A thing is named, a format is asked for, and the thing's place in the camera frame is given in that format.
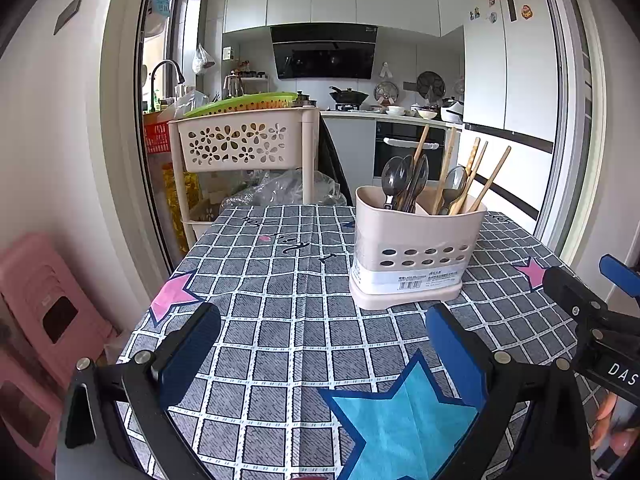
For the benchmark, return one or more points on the grey wall plate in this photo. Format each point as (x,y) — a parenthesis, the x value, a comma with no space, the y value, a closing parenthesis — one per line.
(68,14)

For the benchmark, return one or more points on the black built-in oven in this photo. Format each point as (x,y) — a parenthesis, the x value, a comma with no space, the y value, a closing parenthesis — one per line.
(395,135)

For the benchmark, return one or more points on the clear plastic bag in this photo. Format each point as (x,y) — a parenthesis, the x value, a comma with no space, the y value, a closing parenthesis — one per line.
(280,190)

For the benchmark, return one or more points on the red plastic crate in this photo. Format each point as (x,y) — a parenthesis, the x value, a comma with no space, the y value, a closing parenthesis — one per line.
(157,139)

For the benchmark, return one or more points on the black kitchen faucet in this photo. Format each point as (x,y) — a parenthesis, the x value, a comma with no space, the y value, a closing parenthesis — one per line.
(165,67)

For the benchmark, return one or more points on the yellow patterned bag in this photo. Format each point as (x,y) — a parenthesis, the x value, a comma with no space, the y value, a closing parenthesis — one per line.
(180,210)

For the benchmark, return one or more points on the dark round hanging strainer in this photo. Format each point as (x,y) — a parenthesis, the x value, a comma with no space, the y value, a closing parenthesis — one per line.
(431,85)

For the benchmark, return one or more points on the green plastic tray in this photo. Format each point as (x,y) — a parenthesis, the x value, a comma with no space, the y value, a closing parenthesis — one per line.
(235,105)

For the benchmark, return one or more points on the metal kettle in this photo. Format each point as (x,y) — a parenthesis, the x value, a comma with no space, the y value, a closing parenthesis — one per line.
(233,86)

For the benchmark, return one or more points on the pink plastic stool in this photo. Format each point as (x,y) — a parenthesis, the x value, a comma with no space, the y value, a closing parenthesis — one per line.
(20,410)
(30,285)

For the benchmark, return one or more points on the beige plastic utensil holder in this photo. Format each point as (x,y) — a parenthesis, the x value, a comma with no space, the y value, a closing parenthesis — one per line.
(415,240)

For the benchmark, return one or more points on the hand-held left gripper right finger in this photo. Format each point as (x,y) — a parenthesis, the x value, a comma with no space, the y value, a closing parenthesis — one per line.
(455,355)

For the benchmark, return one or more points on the black range hood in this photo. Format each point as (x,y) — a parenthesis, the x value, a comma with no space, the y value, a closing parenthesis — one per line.
(325,52)

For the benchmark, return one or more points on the beige plastic storage cart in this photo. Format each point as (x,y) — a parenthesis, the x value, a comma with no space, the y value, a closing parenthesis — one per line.
(240,125)

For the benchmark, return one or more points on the grey checked star tablecloth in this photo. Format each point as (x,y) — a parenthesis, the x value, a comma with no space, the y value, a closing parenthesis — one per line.
(280,320)

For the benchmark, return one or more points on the white refrigerator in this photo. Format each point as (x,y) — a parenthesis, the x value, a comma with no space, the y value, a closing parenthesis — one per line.
(505,75)

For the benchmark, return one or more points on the white upper kitchen cabinets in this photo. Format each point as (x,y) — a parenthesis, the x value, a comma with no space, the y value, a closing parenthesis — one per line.
(330,0)

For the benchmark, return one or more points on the person's right hand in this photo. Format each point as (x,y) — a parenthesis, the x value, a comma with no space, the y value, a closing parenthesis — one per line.
(612,425)

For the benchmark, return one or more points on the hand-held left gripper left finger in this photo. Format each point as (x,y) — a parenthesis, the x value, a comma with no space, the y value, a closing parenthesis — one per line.
(190,355)

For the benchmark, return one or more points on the black wok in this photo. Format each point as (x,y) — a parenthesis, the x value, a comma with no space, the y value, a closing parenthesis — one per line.
(348,95)

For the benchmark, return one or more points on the white sliding door frame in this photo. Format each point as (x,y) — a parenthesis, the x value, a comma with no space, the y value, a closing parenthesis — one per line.
(575,110)

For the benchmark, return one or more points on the hanging plastic bag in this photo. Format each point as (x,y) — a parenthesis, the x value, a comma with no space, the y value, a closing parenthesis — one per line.
(202,60)

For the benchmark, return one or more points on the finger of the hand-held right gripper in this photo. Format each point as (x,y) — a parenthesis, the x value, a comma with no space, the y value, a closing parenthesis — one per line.
(575,295)
(620,272)

